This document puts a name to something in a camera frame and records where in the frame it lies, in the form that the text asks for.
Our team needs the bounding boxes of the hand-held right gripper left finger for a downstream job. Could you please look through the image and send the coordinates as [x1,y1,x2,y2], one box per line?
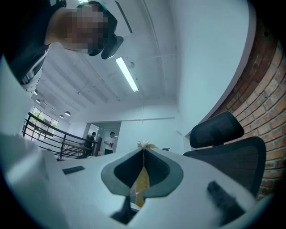
[101,148,145,197]

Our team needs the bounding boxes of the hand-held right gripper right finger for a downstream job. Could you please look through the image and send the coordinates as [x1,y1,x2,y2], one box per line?
[144,147,184,199]

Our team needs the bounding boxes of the yellow clothes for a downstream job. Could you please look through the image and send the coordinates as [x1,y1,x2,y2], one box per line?
[130,140,160,208]

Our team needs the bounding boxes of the wooden table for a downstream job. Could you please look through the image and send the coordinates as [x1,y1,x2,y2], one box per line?
[58,138,93,151]

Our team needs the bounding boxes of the black mesh office chair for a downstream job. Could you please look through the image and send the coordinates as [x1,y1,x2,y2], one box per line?
[182,110,267,198]

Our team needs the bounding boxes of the black metal railing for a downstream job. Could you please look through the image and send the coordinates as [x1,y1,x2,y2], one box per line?
[21,112,93,161]

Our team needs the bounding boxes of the large window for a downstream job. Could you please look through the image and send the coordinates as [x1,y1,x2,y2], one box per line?
[21,106,59,141]

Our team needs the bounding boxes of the long ceiling light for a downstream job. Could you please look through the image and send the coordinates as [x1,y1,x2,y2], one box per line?
[115,56,139,93]

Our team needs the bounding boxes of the person's head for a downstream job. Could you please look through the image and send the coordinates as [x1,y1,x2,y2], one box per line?
[44,0,118,57]

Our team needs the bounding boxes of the dark ceiling light bar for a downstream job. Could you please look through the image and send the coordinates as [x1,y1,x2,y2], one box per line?
[114,0,133,34]

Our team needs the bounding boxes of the person's dark shirt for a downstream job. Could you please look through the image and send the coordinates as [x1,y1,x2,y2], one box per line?
[0,0,67,93]

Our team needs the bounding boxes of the black head-worn camera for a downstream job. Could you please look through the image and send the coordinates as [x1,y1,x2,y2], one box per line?
[100,35,124,60]

